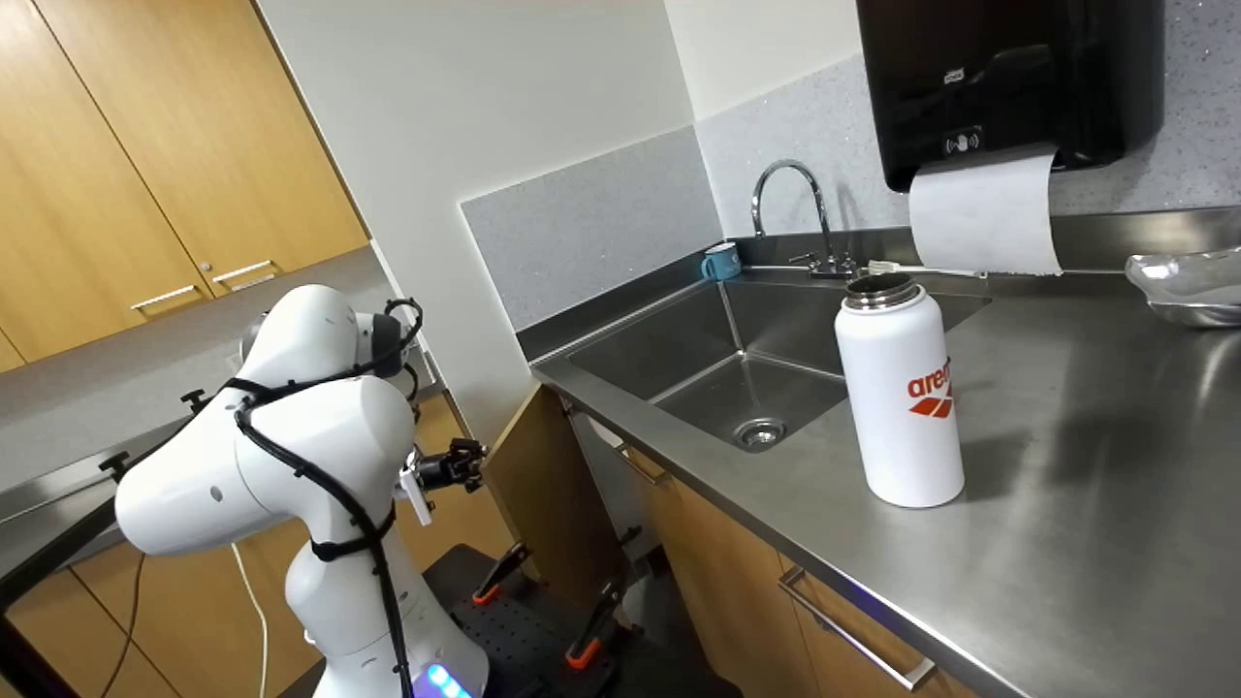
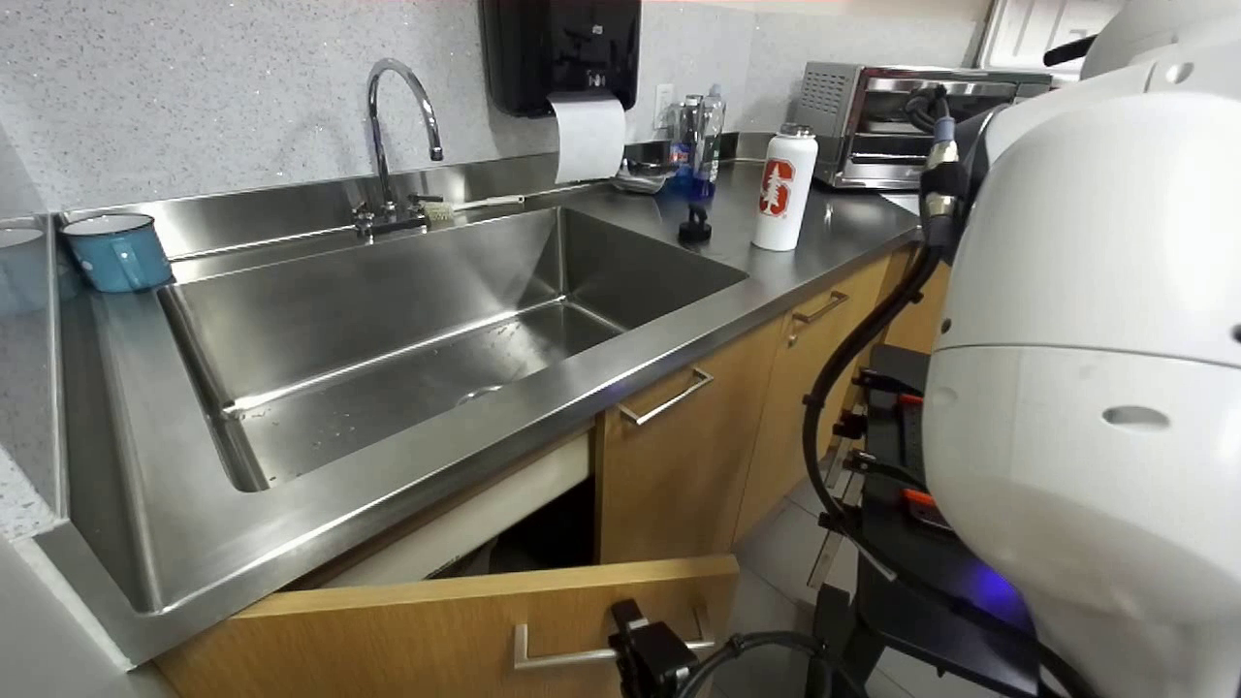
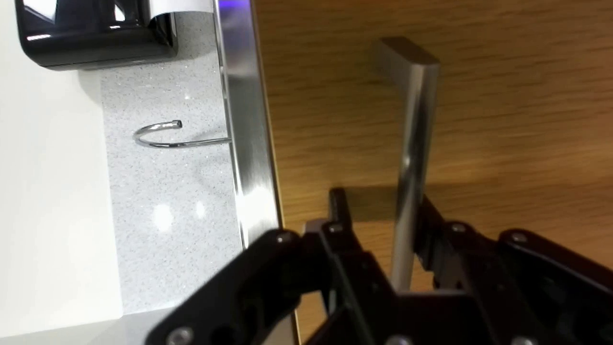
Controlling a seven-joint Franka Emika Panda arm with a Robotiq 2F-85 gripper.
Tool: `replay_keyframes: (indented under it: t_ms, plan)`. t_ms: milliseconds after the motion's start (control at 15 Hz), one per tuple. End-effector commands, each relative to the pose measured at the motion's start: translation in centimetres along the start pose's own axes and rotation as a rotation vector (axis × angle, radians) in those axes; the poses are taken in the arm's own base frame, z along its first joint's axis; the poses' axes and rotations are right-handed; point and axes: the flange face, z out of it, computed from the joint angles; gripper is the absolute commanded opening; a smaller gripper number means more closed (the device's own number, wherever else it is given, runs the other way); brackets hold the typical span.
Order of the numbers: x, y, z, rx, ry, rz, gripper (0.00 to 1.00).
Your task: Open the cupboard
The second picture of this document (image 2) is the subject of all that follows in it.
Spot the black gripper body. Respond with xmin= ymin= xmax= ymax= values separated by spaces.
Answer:
xmin=616 ymin=615 xmax=709 ymax=698

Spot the wooden cabinet drawer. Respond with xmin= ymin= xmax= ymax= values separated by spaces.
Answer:
xmin=152 ymin=555 xmax=743 ymax=698

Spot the wooden cupboard door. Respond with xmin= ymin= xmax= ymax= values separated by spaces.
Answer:
xmin=593 ymin=312 xmax=787 ymax=566
xmin=731 ymin=246 xmax=905 ymax=533

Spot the sink cabinet carcass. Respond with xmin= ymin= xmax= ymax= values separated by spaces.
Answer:
xmin=287 ymin=427 xmax=602 ymax=594

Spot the black robot stand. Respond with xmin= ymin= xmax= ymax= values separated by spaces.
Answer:
xmin=797 ymin=341 xmax=1077 ymax=698

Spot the black orange clamp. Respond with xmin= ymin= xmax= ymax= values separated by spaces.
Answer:
xmin=841 ymin=449 xmax=942 ymax=523
xmin=841 ymin=365 xmax=940 ymax=449

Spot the kitchen sink basin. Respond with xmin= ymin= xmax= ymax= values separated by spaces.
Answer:
xmin=152 ymin=204 xmax=752 ymax=497

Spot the blue black dish brush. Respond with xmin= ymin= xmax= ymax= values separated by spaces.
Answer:
xmin=659 ymin=171 xmax=722 ymax=250

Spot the shiny metal dish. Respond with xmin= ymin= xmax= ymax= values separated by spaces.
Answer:
xmin=616 ymin=134 xmax=680 ymax=196

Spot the white bottle with red logo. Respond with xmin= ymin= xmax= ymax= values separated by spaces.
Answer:
xmin=750 ymin=125 xmax=825 ymax=255

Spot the white paper towel sheet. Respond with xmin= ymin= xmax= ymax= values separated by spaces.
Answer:
xmin=548 ymin=91 xmax=632 ymax=184

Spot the clear glass jar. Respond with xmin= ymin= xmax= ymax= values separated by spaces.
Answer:
xmin=668 ymin=84 xmax=731 ymax=184

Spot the chrome gooseneck faucet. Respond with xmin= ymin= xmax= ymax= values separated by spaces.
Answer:
xmin=346 ymin=54 xmax=450 ymax=246

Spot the silver toaster oven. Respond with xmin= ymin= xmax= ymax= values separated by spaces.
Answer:
xmin=787 ymin=56 xmax=1058 ymax=196

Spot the black paper towel dispenser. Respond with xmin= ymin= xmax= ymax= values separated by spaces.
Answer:
xmin=475 ymin=0 xmax=646 ymax=118

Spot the blue cup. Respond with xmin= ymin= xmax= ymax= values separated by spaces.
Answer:
xmin=55 ymin=204 xmax=179 ymax=297

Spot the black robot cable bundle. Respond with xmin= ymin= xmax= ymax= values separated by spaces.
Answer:
xmin=669 ymin=87 xmax=991 ymax=698

